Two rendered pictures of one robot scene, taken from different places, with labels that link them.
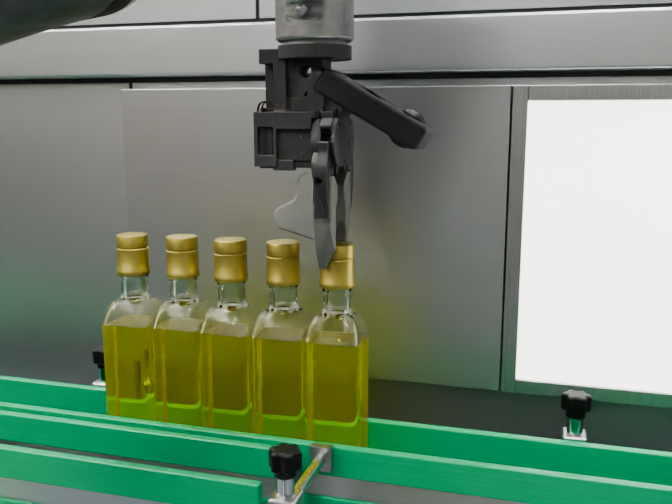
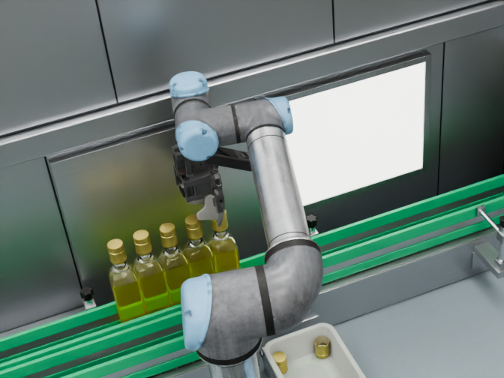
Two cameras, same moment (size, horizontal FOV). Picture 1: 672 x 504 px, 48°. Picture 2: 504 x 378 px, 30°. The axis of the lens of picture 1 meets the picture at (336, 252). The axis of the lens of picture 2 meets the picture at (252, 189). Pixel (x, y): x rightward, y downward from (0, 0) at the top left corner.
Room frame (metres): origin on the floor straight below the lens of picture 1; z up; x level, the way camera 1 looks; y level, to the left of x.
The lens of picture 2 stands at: (-0.61, 0.81, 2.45)
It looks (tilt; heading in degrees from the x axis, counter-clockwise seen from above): 38 degrees down; 326
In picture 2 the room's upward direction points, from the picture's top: 6 degrees counter-clockwise
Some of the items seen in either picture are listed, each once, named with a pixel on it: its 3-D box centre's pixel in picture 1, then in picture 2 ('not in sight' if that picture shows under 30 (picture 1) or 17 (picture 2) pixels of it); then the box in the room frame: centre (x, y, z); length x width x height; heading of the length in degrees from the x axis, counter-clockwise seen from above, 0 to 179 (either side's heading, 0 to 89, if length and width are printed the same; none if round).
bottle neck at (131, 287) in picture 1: (133, 273); (118, 259); (0.81, 0.22, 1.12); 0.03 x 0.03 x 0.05
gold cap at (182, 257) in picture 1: (182, 256); (142, 242); (0.80, 0.16, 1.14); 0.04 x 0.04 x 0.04
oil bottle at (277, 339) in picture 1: (284, 403); (202, 277); (0.76, 0.05, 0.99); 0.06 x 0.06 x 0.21; 74
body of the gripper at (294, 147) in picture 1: (307, 110); (197, 167); (0.76, 0.03, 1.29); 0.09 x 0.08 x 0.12; 74
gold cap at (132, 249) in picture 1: (132, 253); (116, 251); (0.81, 0.22, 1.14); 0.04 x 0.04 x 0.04
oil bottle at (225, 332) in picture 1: (234, 398); (178, 286); (0.78, 0.11, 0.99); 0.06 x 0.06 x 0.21; 73
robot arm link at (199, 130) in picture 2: not in sight; (204, 129); (0.66, 0.06, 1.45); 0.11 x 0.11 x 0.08; 60
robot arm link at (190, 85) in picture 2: not in sight; (190, 103); (0.75, 0.02, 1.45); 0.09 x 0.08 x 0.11; 150
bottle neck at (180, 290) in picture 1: (183, 276); (144, 250); (0.80, 0.16, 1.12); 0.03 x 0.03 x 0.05
